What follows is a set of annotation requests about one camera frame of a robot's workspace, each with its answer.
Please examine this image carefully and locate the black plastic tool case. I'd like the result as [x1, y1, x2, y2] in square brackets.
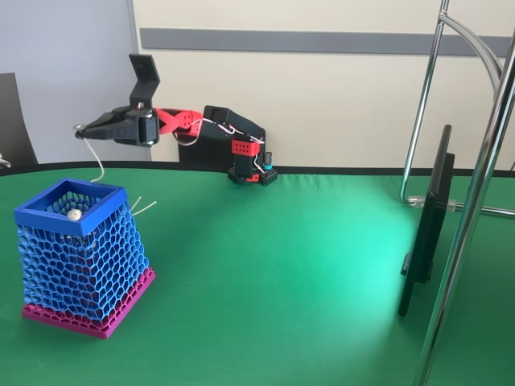
[177, 127, 235, 164]

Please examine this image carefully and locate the green cloth with black border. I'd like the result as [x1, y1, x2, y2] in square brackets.
[0, 160, 515, 386]

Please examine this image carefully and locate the white cable tie with disc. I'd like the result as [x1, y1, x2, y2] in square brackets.
[72, 123, 106, 185]

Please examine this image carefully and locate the blue and magenta lattice basket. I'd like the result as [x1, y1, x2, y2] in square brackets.
[14, 178, 157, 341]

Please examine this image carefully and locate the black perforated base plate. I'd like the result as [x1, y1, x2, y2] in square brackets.
[228, 165, 279, 187]

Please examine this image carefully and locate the black gripper camera mount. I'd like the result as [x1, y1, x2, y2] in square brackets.
[128, 53, 161, 110]

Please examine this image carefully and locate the black LED light panel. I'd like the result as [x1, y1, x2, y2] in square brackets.
[398, 124, 458, 318]

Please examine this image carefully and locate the grey wall rail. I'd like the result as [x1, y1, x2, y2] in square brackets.
[139, 27, 504, 57]

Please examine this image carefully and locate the chrome tube stand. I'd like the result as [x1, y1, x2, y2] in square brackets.
[399, 0, 515, 386]

